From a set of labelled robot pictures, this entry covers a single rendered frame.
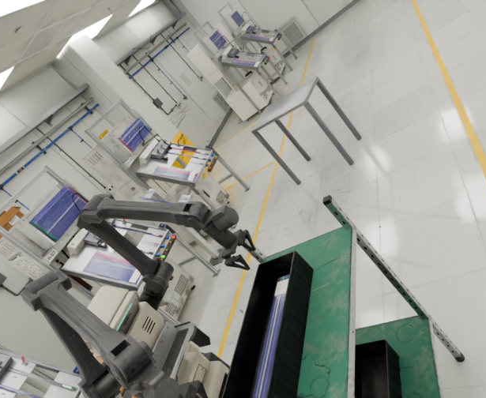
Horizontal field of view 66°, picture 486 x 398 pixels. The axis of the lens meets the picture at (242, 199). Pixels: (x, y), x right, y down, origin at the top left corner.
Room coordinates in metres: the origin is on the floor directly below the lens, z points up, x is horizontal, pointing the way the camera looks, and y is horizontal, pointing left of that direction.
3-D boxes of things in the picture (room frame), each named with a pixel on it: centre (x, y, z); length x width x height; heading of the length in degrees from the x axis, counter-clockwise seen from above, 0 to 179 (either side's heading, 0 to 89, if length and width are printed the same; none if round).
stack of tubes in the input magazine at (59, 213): (3.56, 1.31, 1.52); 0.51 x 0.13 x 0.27; 143
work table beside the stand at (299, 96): (3.58, -0.94, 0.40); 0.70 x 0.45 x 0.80; 41
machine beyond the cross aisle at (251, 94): (7.57, -1.58, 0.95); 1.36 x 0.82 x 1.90; 53
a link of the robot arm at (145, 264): (1.37, 0.43, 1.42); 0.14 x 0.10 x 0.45; 53
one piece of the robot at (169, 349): (1.24, 0.62, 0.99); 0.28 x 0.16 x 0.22; 142
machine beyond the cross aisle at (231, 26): (8.71, -2.48, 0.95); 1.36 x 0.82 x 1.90; 53
